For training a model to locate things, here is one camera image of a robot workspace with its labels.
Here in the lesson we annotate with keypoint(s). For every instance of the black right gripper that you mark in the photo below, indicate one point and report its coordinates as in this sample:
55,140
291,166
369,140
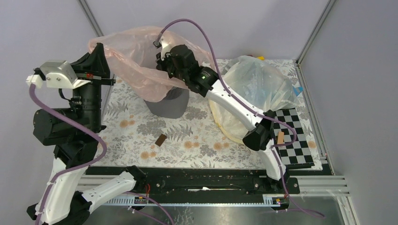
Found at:
161,64

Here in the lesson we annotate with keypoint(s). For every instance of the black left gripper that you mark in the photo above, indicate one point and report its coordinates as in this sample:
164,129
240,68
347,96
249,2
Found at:
94,67

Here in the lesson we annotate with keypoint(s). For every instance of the pink plastic trash bag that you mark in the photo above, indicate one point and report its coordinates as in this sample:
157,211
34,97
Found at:
131,56

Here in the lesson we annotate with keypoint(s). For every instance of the grey mesh trash bin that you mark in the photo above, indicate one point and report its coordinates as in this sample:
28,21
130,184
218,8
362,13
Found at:
172,106

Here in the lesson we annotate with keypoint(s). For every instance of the clear yellow-rimmed plastic bag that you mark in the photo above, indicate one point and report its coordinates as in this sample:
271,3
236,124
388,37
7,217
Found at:
259,83

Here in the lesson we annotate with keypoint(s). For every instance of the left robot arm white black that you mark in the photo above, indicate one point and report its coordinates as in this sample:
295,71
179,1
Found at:
74,133

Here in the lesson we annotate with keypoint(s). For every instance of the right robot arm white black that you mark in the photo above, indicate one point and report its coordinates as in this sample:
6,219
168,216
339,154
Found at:
260,124

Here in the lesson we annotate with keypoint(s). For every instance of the small brown card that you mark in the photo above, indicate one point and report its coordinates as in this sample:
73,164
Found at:
161,139

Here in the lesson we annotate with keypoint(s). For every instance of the floral patterned table mat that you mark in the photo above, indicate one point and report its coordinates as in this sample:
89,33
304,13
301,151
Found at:
193,140

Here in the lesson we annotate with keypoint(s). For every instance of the blue paper piece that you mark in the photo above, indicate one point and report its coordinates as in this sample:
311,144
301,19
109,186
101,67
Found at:
297,91

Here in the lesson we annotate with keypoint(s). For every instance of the beige tape strip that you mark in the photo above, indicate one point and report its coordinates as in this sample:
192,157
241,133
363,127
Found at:
280,137

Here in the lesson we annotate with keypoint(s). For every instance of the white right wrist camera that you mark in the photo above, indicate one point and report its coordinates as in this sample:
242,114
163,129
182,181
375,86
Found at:
165,46

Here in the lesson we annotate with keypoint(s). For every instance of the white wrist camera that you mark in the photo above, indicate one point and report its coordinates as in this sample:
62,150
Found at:
165,46
56,74

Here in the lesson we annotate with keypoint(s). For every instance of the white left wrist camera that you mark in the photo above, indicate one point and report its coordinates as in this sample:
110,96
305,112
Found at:
56,74

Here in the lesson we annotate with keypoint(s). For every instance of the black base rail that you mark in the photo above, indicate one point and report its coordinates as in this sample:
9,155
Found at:
232,187

